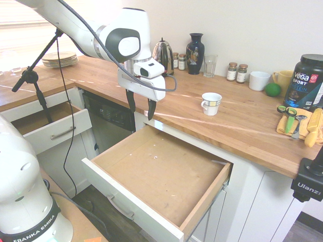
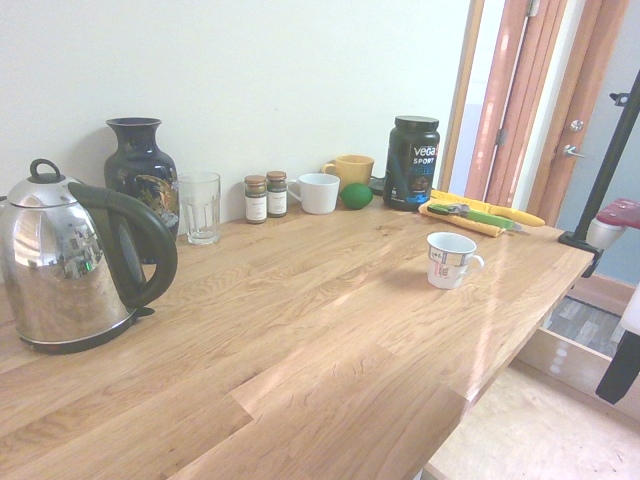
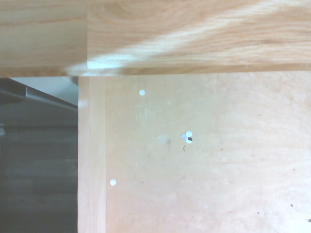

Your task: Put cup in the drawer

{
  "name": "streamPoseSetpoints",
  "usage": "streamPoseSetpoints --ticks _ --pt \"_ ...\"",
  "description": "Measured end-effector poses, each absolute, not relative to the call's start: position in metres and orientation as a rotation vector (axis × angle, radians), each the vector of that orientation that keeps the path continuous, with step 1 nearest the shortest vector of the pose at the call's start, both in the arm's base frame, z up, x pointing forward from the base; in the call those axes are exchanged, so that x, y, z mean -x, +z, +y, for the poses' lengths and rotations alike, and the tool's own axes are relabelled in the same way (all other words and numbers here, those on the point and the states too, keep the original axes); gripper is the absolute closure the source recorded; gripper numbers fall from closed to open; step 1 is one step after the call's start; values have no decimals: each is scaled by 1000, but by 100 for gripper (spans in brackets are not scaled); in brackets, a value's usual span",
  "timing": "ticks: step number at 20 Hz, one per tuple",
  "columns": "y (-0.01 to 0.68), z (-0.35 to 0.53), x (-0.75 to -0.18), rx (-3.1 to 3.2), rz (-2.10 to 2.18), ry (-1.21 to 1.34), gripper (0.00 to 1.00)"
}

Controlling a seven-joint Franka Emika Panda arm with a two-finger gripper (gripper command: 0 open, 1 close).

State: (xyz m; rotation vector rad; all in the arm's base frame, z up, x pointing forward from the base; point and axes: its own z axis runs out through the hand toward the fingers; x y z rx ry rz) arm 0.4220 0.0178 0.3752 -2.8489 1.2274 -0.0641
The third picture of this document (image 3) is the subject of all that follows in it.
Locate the open wooden drawer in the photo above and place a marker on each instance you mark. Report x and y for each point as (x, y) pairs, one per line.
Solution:
(218, 170)

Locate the grey metal rail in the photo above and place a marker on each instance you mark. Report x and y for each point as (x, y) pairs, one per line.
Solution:
(36, 97)

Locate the white paper dot black mark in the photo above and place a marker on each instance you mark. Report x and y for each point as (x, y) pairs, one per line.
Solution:
(189, 140)

